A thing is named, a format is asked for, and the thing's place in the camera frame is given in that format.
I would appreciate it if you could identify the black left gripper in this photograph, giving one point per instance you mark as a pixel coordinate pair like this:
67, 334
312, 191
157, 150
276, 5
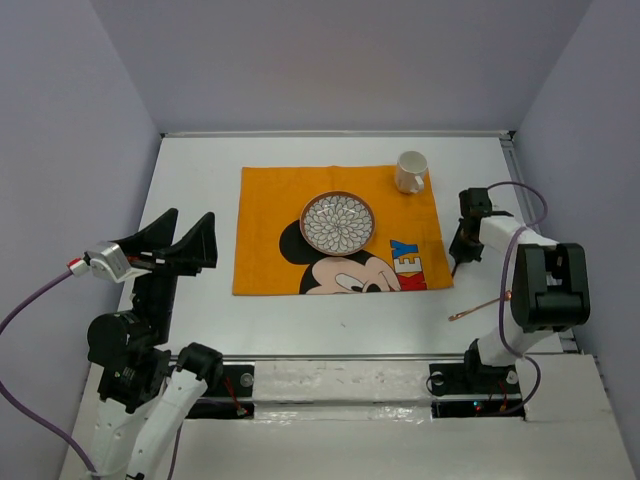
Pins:
196, 247

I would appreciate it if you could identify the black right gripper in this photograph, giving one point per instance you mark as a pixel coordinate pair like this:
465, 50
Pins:
458, 252

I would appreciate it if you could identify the orange Mickey placemat cloth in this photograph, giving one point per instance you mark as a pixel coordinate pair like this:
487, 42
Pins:
272, 256

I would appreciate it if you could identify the copper fork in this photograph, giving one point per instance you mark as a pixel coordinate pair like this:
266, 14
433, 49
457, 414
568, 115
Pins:
480, 307

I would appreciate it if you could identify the white ceramic mug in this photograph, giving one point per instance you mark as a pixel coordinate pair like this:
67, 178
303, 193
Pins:
411, 170

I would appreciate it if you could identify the floral brown rimmed plate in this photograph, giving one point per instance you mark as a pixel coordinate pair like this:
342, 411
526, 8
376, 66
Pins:
337, 223

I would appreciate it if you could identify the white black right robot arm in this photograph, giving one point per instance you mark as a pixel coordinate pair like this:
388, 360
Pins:
544, 285

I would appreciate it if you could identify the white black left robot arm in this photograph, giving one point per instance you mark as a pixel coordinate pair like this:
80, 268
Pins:
143, 396

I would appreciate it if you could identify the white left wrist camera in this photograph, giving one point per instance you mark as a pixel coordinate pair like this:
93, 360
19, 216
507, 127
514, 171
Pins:
106, 261

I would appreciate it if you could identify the aluminium rail right edge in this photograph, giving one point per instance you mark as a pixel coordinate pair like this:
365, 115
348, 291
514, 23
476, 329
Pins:
527, 202

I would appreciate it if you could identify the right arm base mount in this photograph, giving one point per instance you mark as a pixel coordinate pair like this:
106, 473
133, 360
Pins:
457, 393

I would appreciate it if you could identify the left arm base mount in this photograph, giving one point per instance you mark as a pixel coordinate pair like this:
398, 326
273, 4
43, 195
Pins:
231, 398

